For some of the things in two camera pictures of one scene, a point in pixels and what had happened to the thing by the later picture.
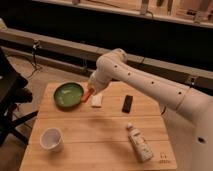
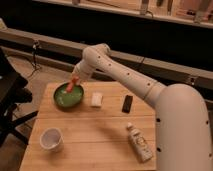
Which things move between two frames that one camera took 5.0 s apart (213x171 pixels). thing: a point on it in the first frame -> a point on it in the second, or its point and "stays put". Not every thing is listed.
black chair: x=12 y=94 stays put
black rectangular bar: x=127 y=104 stays put
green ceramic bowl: x=68 y=95 stays put
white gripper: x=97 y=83 -> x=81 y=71
